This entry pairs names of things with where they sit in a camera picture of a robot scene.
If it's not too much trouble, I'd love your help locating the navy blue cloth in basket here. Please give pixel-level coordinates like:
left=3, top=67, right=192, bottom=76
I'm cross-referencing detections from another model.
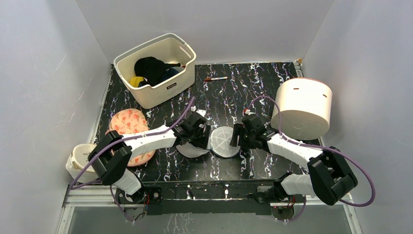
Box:
left=159, top=67, right=184, bottom=83

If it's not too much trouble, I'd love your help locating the cream perforated laundry basket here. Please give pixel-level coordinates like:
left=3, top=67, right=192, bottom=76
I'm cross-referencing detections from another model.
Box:
left=113, top=33, right=197, bottom=109

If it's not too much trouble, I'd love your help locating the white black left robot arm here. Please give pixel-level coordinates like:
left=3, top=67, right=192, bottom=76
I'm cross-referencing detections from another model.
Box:
left=88, top=110, right=210, bottom=203

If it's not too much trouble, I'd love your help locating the red white marker pen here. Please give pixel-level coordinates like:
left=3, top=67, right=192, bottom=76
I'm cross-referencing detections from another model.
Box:
left=204, top=77, right=228, bottom=81

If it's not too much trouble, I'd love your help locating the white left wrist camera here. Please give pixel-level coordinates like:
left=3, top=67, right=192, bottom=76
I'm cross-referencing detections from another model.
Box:
left=189, top=106, right=207, bottom=125

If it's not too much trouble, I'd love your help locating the black bra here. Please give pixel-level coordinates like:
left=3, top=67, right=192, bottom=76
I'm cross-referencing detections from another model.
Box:
left=134, top=57, right=171, bottom=87

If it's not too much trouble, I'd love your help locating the cream cylindrical drum container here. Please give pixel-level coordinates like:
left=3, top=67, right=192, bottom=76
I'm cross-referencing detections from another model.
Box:
left=271, top=78, right=333, bottom=140

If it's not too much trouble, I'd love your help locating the yellow cloth in basket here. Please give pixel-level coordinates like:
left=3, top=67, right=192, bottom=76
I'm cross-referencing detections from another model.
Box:
left=129, top=77, right=145, bottom=88

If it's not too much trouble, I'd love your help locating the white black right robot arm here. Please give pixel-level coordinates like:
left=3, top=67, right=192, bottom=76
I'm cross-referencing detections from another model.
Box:
left=230, top=115, right=358, bottom=205

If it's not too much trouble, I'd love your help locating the black robot base mount plate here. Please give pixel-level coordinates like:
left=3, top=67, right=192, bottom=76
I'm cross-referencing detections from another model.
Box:
left=115, top=179, right=303, bottom=219

